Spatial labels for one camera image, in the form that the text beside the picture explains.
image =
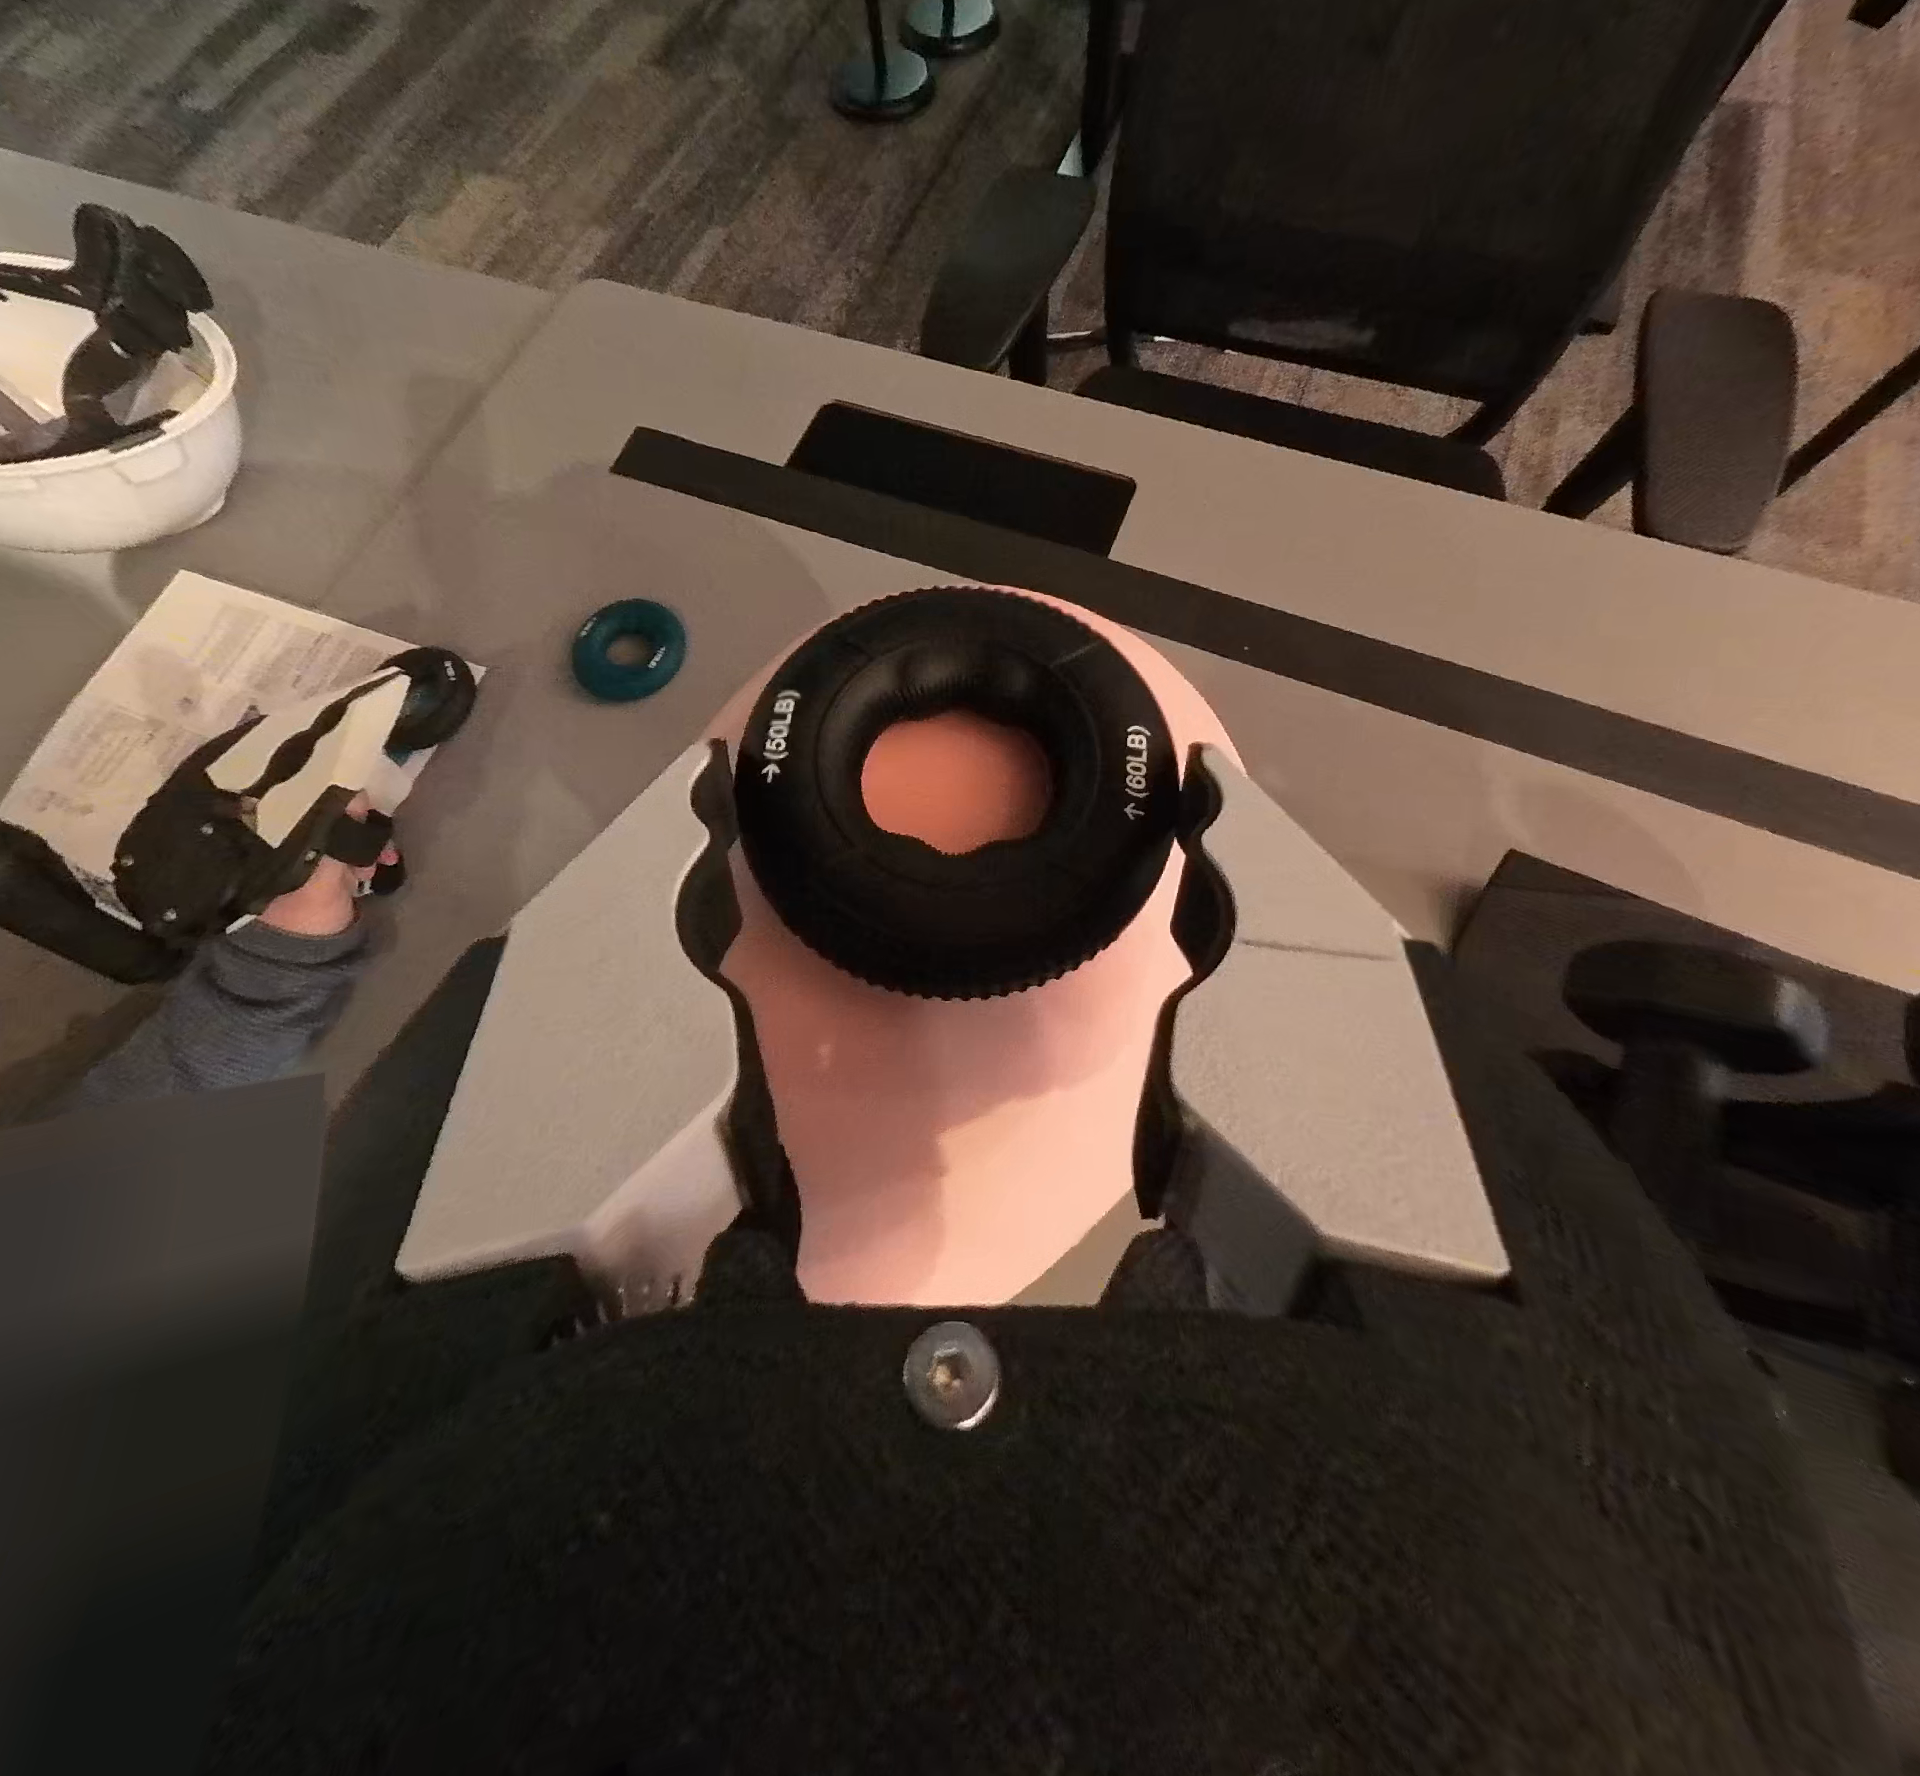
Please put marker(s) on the black mesh office chair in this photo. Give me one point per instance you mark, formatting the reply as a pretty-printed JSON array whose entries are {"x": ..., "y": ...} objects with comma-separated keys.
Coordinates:
[{"x": 1350, "y": 80}]

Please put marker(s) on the white hard hat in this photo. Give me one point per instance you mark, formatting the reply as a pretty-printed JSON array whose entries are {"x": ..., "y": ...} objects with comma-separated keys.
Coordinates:
[{"x": 149, "y": 485}]

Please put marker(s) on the black chair armrest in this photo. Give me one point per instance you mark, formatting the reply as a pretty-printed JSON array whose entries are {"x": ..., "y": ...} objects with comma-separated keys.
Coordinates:
[{"x": 1680, "y": 1012}]

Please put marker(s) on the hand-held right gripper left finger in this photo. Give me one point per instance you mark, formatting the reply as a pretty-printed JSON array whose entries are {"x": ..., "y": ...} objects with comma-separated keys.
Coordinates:
[{"x": 586, "y": 1057}]

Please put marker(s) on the printed instruction paper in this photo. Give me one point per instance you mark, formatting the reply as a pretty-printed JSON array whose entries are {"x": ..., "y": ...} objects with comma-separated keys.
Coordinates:
[{"x": 194, "y": 667}]

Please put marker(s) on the person's left hand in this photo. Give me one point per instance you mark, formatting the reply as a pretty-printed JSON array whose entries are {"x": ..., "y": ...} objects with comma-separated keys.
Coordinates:
[{"x": 321, "y": 904}]

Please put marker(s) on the long black tape strip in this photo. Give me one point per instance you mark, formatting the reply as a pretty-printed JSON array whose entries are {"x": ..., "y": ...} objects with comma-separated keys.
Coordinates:
[{"x": 1350, "y": 637}]

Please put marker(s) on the person's left forearm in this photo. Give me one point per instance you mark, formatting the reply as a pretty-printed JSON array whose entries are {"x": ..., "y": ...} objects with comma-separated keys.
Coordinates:
[{"x": 225, "y": 1012}]

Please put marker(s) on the rectangular black tape patch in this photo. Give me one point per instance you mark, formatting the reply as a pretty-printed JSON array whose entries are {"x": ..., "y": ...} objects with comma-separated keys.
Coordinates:
[{"x": 961, "y": 472}]

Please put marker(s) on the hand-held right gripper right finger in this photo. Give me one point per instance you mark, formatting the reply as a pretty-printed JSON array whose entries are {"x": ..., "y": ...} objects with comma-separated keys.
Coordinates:
[{"x": 1334, "y": 1087}]

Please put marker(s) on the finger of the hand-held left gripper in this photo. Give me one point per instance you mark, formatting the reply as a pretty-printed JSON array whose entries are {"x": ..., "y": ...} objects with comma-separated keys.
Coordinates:
[
  {"x": 293, "y": 733},
  {"x": 308, "y": 809}
]

